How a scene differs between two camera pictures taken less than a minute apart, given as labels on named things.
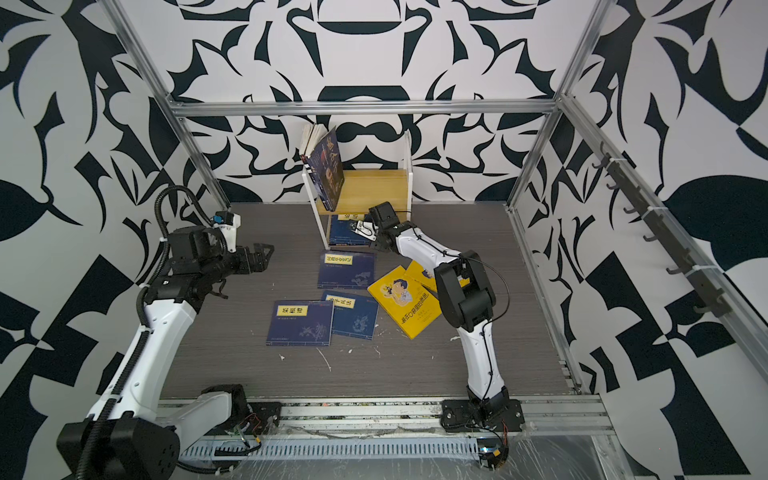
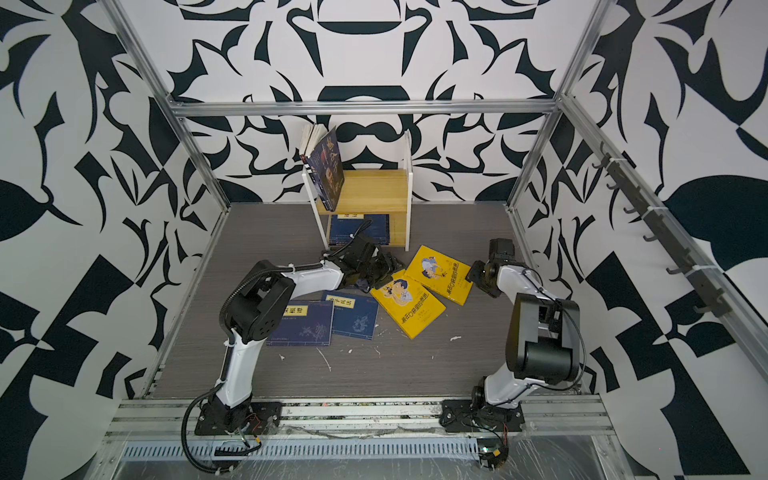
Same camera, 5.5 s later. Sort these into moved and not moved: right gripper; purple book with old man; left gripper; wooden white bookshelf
Moved: right gripper; left gripper
Not moved: wooden white bookshelf; purple book with old man
